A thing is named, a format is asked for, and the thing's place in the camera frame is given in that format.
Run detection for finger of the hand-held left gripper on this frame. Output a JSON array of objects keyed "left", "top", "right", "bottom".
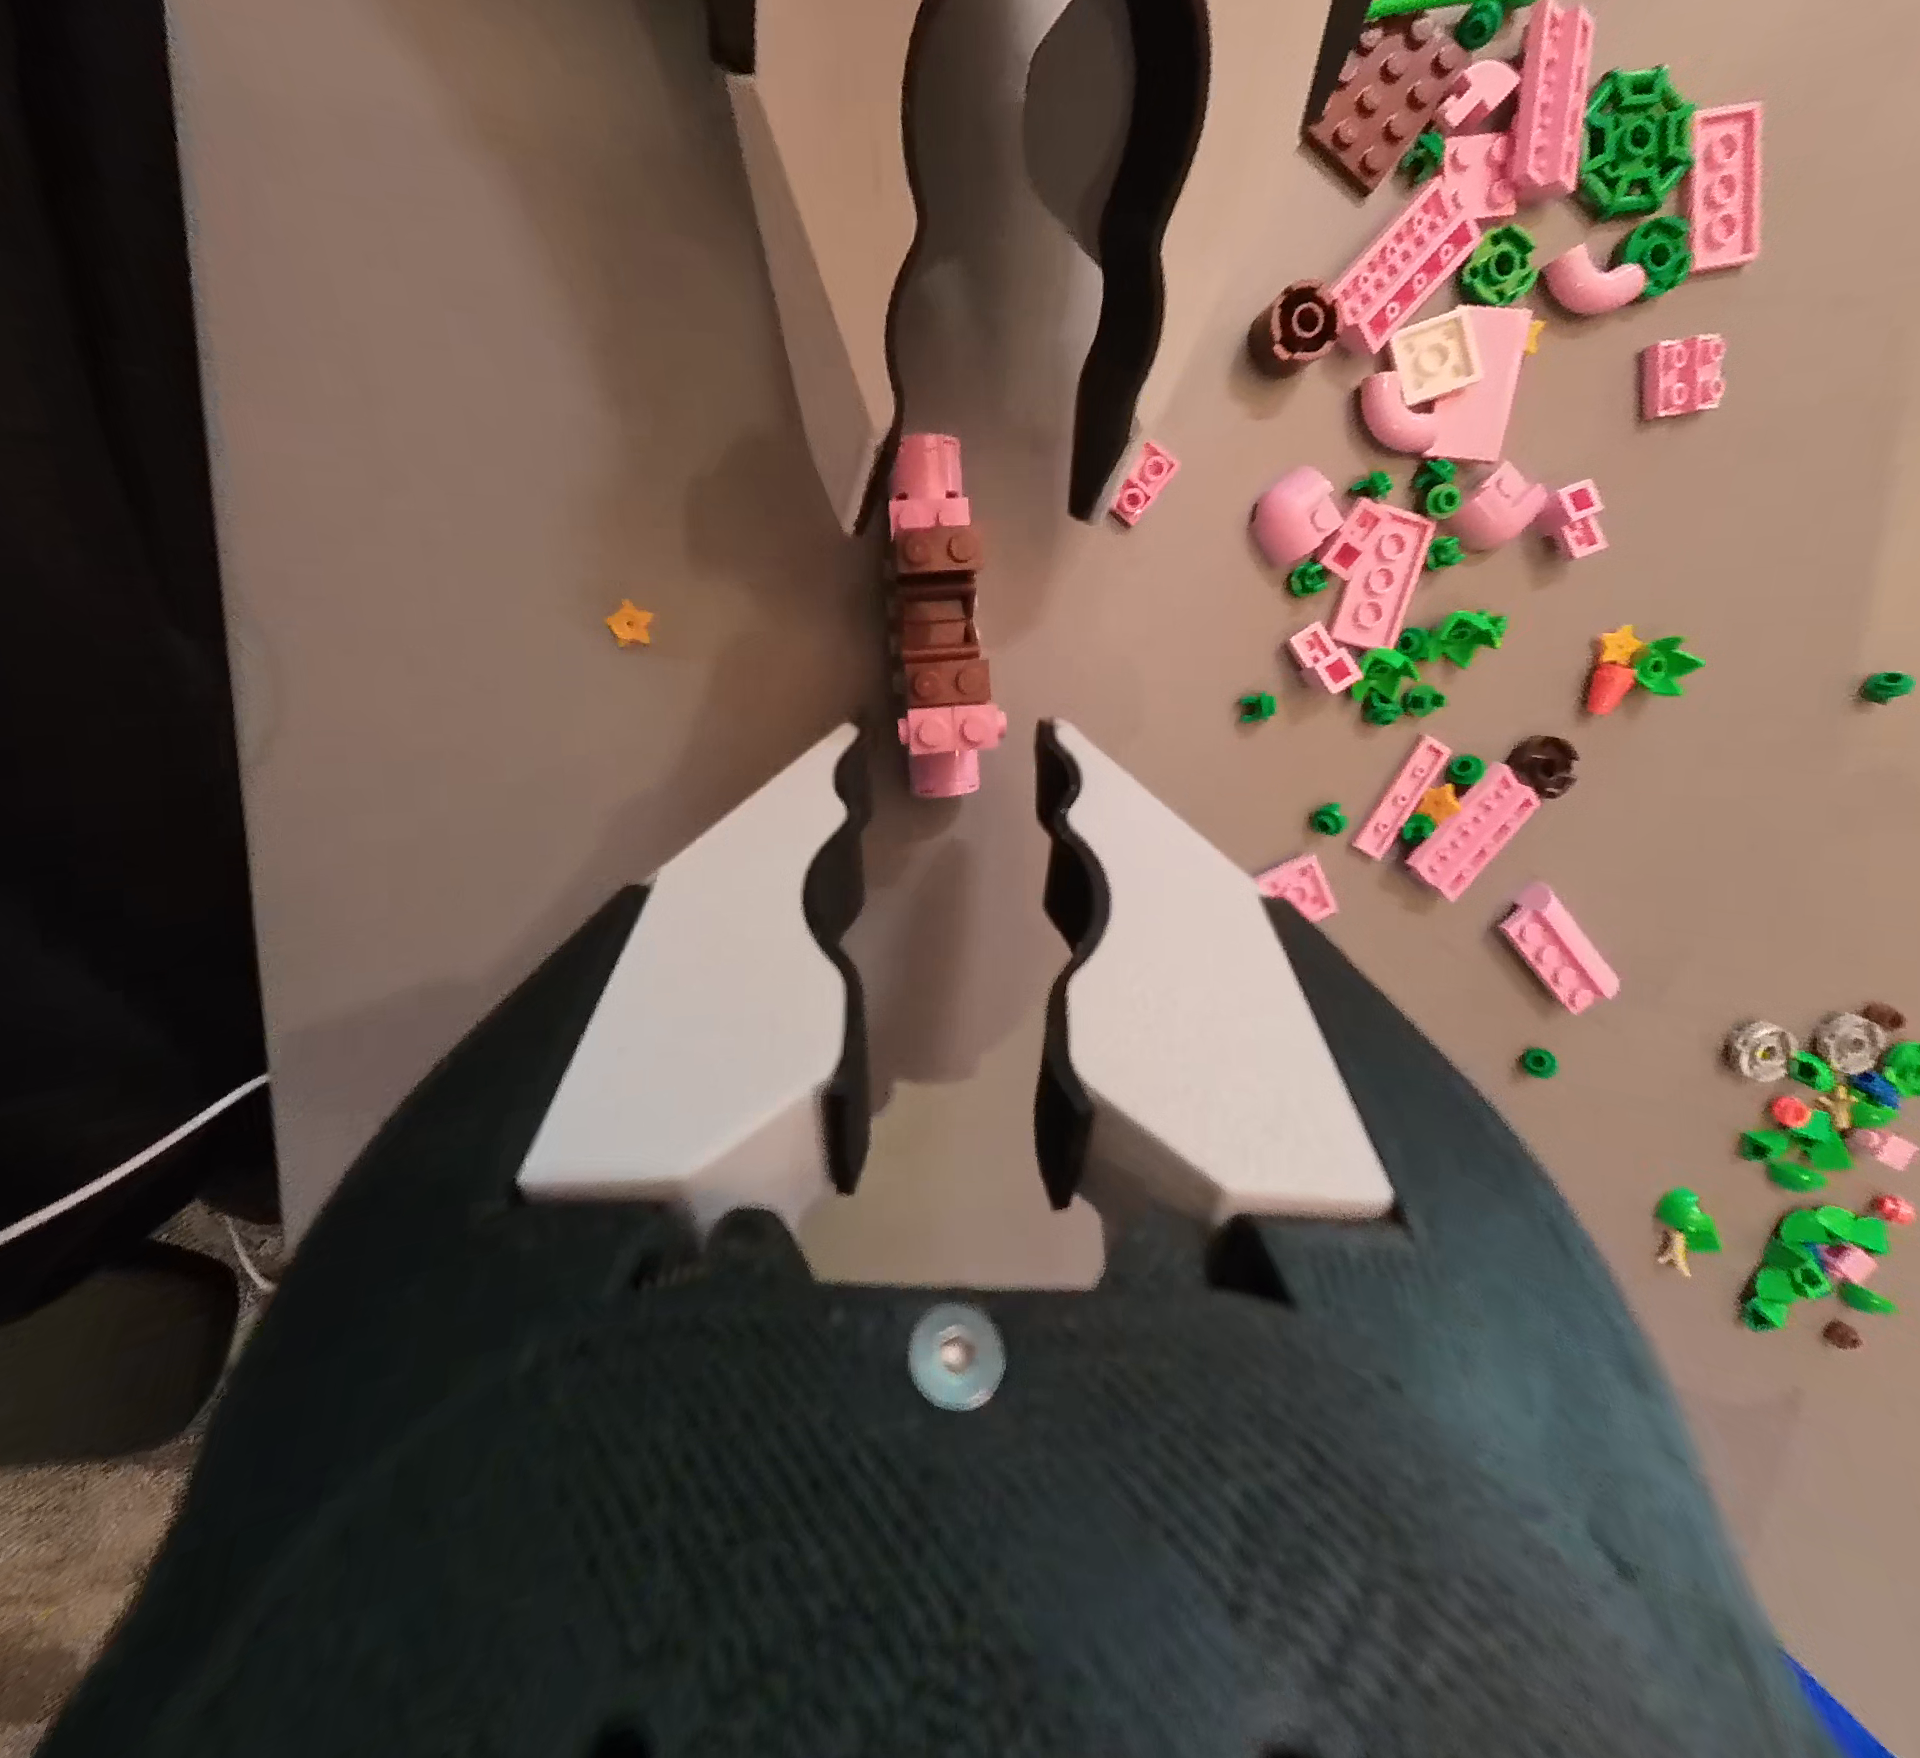
[
  {"left": 729, "top": 0, "right": 1005, "bottom": 539},
  {"left": 1030, "top": 0, "right": 1371, "bottom": 524}
]

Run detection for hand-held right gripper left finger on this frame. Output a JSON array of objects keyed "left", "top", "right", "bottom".
[{"left": 512, "top": 720, "right": 874, "bottom": 1230}]

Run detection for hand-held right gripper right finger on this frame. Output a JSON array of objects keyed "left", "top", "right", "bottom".
[{"left": 1030, "top": 715, "right": 1400, "bottom": 1242}]

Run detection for pink brown toy brick assembly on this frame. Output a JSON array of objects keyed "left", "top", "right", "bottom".
[{"left": 885, "top": 431, "right": 1010, "bottom": 803}]

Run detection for brown square toy plate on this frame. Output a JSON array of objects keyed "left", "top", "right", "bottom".
[{"left": 1305, "top": 16, "right": 1479, "bottom": 199}]

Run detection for pile of pink green toy bricks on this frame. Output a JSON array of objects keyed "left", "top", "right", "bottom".
[{"left": 1235, "top": 0, "right": 1920, "bottom": 1080}]

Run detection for brown round toy brick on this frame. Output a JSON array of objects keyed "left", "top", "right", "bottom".
[{"left": 1247, "top": 281, "right": 1340, "bottom": 374}]

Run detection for white square toy plate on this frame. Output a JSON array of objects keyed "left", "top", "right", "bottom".
[{"left": 1388, "top": 303, "right": 1483, "bottom": 404}]

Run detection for pink square toy plate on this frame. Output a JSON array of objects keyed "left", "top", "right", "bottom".
[{"left": 1106, "top": 440, "right": 1181, "bottom": 531}]

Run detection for orange toy carrot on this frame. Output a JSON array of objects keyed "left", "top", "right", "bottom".
[{"left": 1585, "top": 634, "right": 1707, "bottom": 720}]

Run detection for cluster of tiny colourful toy pieces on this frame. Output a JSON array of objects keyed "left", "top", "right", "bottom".
[{"left": 1650, "top": 998, "right": 1920, "bottom": 1347}]

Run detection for blue plastic bin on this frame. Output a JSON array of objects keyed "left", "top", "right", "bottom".
[{"left": 1783, "top": 1642, "right": 1920, "bottom": 1758}]

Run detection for white cord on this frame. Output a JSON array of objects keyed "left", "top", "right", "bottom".
[{"left": 0, "top": 1065, "right": 276, "bottom": 1247}]

